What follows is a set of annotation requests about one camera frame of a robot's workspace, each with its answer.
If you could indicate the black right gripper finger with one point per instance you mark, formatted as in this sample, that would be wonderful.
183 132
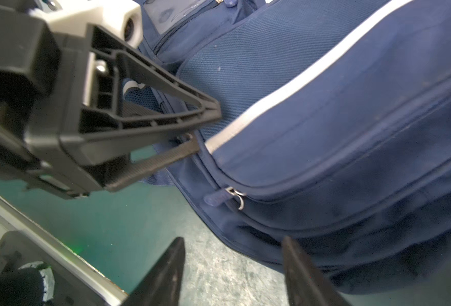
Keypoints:
123 172
100 125

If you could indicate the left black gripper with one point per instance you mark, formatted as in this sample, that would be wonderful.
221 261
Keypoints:
36 70

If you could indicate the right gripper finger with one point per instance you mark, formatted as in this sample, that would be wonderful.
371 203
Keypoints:
162 284
305 283

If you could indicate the navy blue backpack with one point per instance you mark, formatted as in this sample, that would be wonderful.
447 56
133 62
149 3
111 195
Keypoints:
335 130

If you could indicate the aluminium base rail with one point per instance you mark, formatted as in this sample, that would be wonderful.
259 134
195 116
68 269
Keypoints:
13 220

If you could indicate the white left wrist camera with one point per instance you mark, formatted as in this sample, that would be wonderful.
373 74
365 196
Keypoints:
121 18

